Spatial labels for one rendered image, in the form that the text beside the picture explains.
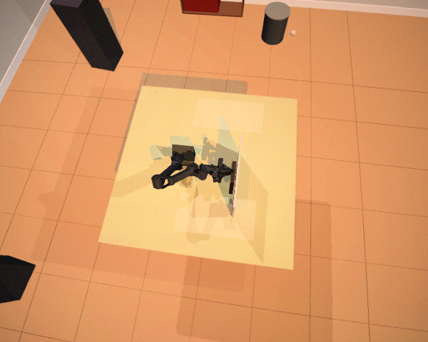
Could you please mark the dark brown picture frame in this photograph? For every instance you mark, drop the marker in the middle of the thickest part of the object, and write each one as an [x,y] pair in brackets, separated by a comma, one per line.
[232,178]

